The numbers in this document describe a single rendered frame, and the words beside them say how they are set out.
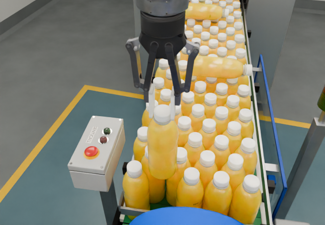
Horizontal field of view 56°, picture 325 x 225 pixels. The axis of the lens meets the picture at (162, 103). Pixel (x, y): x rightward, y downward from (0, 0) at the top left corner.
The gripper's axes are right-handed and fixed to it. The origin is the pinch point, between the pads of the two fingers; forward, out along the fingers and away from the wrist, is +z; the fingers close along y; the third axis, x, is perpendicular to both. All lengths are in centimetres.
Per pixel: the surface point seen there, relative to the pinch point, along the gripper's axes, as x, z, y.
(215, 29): 82, 22, 12
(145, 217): -18.3, 13.2, -0.3
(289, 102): 177, 133, 88
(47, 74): 187, 133, -147
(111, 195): 7, 48, -18
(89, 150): 3.5, 22.1, -20.4
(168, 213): -18.2, 10.7, 3.9
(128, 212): -4.4, 36.5, -8.6
